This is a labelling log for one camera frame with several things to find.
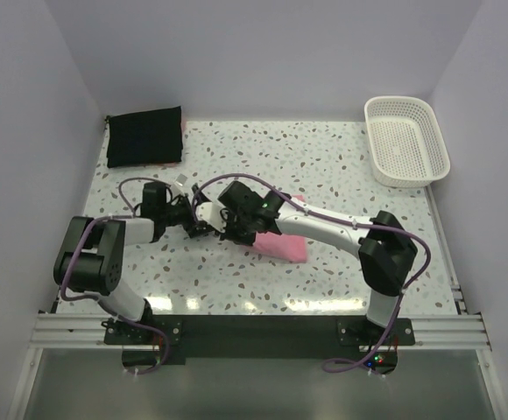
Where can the folded black t shirt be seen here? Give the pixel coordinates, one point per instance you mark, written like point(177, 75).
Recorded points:
point(128, 135)

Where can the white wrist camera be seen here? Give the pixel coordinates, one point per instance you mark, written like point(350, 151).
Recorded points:
point(211, 213)
point(180, 181)

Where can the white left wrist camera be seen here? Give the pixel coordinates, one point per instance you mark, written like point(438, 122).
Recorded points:
point(180, 181)

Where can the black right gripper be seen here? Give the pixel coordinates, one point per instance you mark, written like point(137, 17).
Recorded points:
point(249, 240)

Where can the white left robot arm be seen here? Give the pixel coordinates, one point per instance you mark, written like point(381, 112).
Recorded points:
point(89, 265)

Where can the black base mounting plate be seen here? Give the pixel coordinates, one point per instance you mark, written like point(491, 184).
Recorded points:
point(176, 339)

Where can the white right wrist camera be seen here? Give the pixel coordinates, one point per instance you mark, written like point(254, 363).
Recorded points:
point(211, 213)

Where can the aluminium frame rail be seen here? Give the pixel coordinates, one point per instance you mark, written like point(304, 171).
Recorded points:
point(79, 325)

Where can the white plastic basket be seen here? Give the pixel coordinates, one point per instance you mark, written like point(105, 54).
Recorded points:
point(406, 146)

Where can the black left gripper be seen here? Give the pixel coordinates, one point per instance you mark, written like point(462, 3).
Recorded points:
point(191, 227)

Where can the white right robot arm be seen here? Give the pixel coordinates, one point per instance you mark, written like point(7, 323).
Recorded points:
point(383, 248)

